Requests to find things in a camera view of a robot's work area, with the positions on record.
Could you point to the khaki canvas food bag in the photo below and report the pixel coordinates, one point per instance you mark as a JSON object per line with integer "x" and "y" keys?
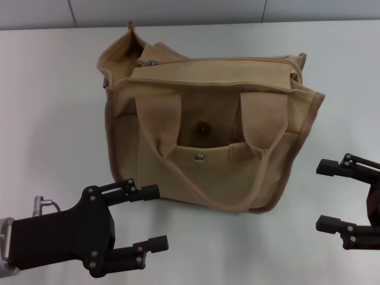
{"x": 207, "y": 178}

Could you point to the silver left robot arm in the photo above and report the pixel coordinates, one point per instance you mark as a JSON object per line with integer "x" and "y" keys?
{"x": 5, "y": 240}

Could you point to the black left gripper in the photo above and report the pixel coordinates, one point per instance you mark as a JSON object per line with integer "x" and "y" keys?
{"x": 65, "y": 237}

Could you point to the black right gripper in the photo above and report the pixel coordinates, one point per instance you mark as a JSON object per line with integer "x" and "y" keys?
{"x": 374, "y": 205}

